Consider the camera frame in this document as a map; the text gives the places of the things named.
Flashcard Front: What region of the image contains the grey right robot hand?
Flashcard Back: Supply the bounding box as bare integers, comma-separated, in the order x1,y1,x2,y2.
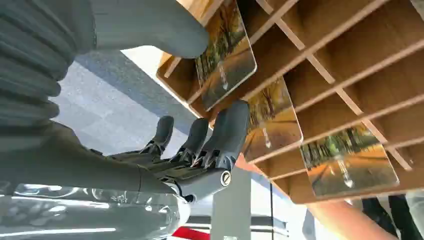
0,0,251,204

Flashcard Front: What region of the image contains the glossy grey robot body shell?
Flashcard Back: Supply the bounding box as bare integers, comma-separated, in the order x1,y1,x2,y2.
0,181,192,240

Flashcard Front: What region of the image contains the red object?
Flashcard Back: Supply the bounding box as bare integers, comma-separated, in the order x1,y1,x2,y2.
171,226,212,240

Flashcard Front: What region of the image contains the ribbed grey right arm sleeve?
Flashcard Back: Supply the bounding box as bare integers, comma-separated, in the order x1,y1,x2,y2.
0,0,98,148

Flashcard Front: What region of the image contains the grey square pillar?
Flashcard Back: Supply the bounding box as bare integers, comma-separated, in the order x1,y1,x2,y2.
210,167,253,240

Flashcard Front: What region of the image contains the autumn landscape photo card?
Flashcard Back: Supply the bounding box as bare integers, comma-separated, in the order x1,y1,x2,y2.
194,0,258,112
299,124,400,200
241,77,304,164

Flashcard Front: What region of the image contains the wooden slotted card box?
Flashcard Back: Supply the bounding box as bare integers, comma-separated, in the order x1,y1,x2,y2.
155,0,424,205

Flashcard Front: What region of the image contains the black robot leg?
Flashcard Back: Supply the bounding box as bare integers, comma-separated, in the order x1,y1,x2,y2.
388,195,424,240
361,197,400,240

